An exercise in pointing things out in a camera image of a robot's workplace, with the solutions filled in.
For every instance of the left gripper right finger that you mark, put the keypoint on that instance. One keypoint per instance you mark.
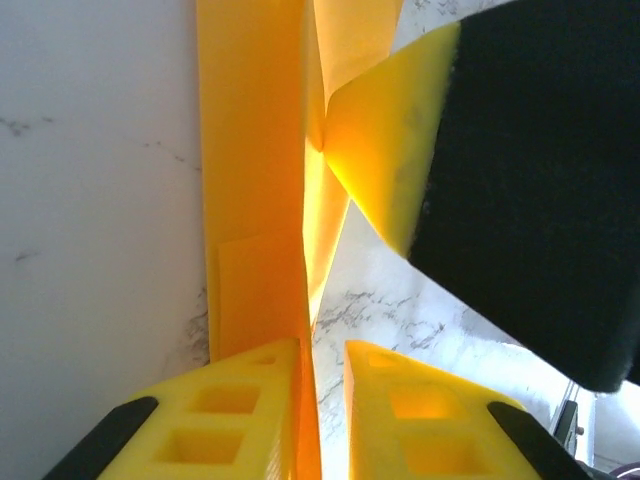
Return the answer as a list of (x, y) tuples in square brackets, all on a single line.
[(380, 440)]

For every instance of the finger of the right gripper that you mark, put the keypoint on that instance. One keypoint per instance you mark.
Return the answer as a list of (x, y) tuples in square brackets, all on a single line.
[(525, 200)]

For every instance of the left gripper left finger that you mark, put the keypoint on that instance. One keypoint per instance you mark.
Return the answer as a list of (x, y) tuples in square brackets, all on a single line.
[(150, 425)]

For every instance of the yellow paper sheet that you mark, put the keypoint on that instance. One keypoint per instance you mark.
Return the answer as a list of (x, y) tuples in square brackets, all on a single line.
[(250, 150)]

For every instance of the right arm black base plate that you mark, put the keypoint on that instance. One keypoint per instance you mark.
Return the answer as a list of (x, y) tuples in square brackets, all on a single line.
[(566, 425)]

